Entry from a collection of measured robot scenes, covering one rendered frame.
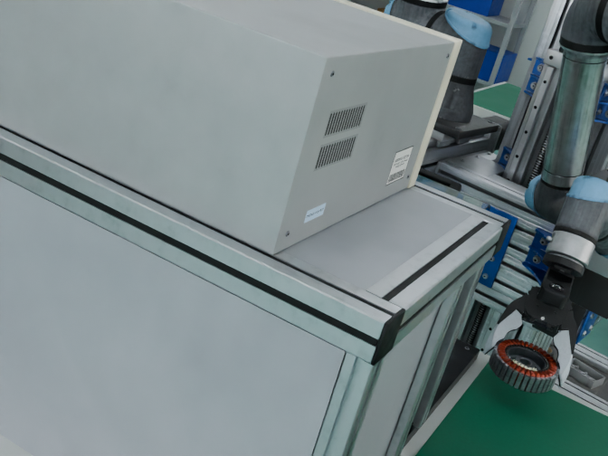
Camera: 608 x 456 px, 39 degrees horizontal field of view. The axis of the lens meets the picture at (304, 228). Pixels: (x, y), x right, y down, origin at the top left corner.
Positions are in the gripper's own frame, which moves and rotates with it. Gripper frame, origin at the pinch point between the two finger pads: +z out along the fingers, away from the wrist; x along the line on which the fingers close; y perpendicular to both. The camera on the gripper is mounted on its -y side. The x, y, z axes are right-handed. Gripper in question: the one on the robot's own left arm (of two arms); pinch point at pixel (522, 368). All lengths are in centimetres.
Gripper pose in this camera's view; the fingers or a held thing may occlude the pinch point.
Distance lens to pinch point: 151.5
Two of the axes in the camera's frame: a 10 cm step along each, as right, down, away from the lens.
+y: 1.8, 2.1, 9.6
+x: -9.0, -3.6, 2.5
